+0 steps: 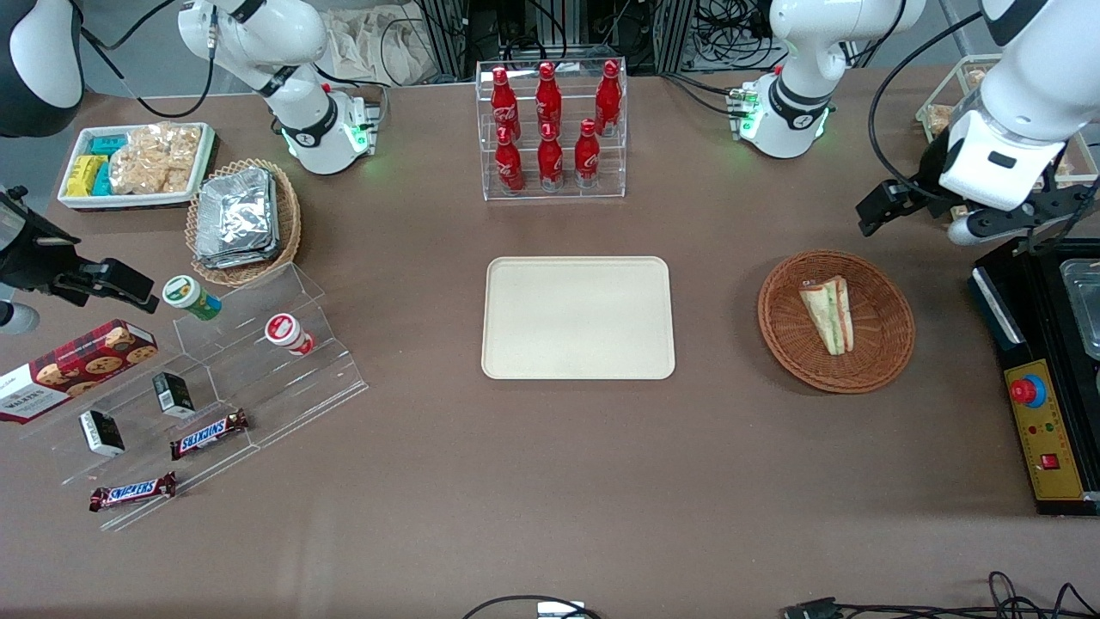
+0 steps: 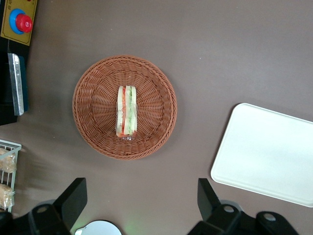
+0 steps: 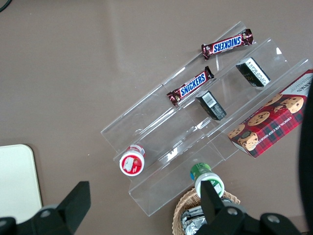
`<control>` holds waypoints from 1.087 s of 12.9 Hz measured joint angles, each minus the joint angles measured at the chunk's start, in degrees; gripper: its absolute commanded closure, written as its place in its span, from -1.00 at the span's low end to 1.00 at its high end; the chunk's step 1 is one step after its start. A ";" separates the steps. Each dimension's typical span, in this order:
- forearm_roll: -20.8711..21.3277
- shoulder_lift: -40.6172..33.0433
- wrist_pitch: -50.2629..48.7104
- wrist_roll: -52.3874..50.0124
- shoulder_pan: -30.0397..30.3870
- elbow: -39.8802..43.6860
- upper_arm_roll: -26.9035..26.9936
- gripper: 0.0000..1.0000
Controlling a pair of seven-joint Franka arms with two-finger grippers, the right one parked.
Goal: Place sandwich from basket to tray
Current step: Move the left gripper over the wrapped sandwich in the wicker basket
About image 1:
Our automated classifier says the beige cloth bag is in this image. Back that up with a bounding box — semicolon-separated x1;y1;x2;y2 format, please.
325;7;442;88

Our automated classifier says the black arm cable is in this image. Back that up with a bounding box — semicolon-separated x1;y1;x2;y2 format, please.
79;0;218;120
867;10;989;204

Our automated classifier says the red cola bottle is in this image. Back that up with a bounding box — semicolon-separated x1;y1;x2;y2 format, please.
573;119;602;191
537;122;565;193
494;126;526;196
535;62;564;138
594;59;624;138
491;66;522;144

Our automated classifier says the clear acrylic stepped display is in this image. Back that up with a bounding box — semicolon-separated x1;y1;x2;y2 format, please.
17;262;371;535

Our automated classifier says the black looped cable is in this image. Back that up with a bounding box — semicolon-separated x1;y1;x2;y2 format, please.
461;594;604;619

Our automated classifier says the white wire rack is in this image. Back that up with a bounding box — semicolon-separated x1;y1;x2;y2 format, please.
914;53;1100;187

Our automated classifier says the yellow snack pack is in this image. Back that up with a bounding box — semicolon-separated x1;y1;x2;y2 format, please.
65;155;109;199

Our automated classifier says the clear acrylic bottle rack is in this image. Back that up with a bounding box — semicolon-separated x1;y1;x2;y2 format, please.
474;58;629;203

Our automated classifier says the black connector with cables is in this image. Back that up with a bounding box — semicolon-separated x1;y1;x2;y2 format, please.
782;571;1100;619

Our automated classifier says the brown Snickers bar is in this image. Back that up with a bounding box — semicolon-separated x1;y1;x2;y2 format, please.
88;470;179;514
168;408;251;462

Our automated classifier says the aluminium frame structure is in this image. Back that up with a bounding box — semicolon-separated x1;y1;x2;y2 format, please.
416;0;699;78

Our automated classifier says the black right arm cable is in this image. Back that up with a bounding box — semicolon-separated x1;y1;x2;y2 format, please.
79;0;218;120

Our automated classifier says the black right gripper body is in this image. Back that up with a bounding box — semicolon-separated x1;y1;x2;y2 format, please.
0;189;97;298

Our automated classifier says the red tartan cookie box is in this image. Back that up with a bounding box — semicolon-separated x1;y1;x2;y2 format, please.
0;318;160;426

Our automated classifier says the clear container on machine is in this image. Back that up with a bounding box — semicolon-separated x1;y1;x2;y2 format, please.
1059;257;1100;363

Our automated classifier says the green lidded snack cup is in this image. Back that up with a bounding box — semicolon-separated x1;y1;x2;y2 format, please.
162;274;223;322

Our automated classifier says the empty brown wicker basket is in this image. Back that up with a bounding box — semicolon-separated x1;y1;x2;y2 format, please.
757;249;917;395

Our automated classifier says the red lidded snack cup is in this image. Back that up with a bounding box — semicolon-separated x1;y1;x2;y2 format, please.
263;313;316;358

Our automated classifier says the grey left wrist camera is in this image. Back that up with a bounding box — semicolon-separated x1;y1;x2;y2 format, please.
948;205;1094;251

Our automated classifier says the white rectangular snack tray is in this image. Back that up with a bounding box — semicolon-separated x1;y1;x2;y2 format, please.
57;121;218;211

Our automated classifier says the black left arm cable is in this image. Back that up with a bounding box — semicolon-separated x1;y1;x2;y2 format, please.
867;10;989;204

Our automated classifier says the silver foil pack stack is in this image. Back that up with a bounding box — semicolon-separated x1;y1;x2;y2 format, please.
193;167;283;271

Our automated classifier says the wicker basket with foil packs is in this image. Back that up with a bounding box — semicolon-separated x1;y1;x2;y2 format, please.
185;158;303;288

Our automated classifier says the beige plastic tray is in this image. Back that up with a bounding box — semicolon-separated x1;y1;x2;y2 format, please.
480;255;677;382

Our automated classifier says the black machine with yellow panel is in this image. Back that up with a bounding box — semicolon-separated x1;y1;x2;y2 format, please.
969;236;1100;518

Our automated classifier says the small black box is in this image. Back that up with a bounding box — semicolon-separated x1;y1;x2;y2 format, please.
78;408;127;458
151;371;198;420

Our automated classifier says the clear bag of crackers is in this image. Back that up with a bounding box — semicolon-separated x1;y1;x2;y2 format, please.
108;123;205;197

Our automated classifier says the black cable bundle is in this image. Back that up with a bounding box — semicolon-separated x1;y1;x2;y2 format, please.
687;0;785;77

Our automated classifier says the triangular sandwich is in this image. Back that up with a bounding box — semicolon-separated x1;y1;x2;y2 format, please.
798;275;856;357

